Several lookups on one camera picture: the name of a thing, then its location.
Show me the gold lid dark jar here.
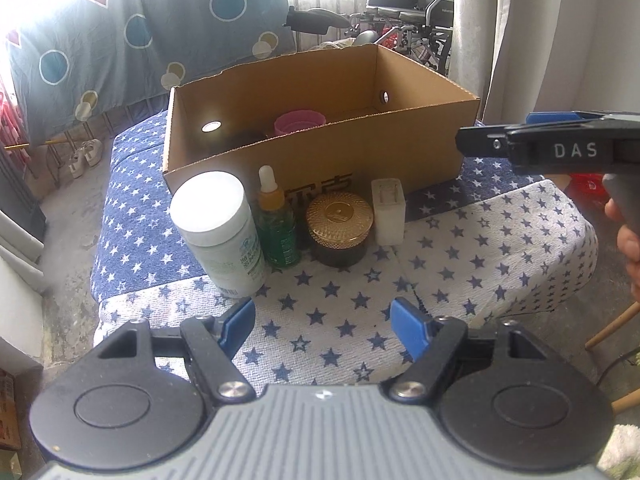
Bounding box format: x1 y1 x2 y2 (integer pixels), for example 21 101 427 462
306 192 373 268

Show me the pink silicone bowl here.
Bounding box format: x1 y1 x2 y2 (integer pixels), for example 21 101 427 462
273 110 326 136

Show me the white supplement bottle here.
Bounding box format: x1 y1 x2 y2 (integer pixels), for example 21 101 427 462
169 171 267 298

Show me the green dropper bottle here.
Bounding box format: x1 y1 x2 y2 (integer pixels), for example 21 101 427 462
256 165 300 269

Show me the person's right hand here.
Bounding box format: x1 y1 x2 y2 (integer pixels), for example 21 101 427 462
604 198 640 302

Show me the red plastic bag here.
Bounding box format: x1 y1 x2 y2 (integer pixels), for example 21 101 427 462
565 174 610 205

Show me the grey curtain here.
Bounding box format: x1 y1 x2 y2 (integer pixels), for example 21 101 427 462
449 0 639 124

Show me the star pattern table cloth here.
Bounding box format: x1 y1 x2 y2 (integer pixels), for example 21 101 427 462
90 114 598 389

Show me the black wheelchair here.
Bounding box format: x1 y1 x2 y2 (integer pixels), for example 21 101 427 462
359 0 454 75

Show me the brown cardboard box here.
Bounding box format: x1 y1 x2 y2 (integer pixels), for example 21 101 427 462
163 44 480 205

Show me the black scooter seat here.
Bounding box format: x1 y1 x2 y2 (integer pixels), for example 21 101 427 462
284 6 350 35

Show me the white shoes pair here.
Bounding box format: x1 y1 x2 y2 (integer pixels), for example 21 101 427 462
68 139 103 179

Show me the blue hanging bedsheet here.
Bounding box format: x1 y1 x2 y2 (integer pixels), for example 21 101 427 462
1 0 294 145

